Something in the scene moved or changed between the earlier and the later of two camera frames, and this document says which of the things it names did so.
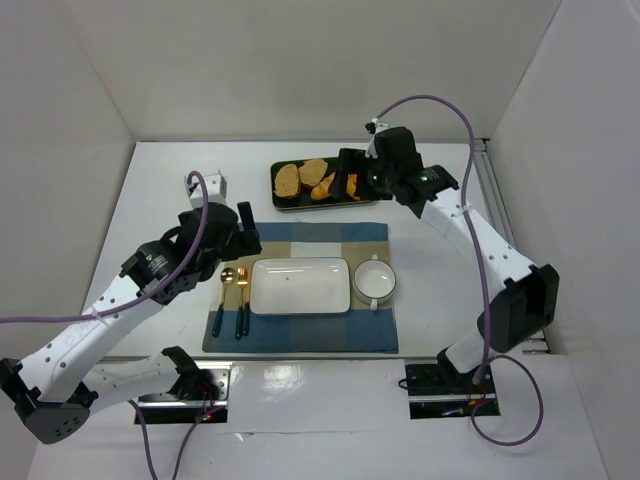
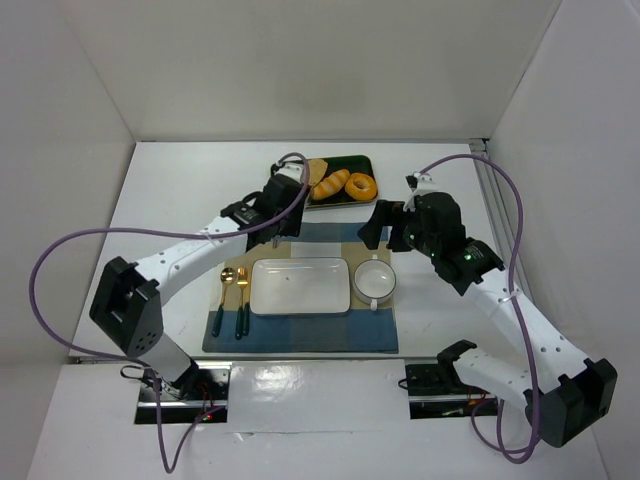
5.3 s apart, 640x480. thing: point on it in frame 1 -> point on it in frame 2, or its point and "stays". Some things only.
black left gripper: (242, 236) -> (276, 226)
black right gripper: (365, 176) -> (388, 220)
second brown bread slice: (312, 171) stays
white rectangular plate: (300, 286) stays
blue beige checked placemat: (360, 329) stays
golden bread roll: (321, 190) stays
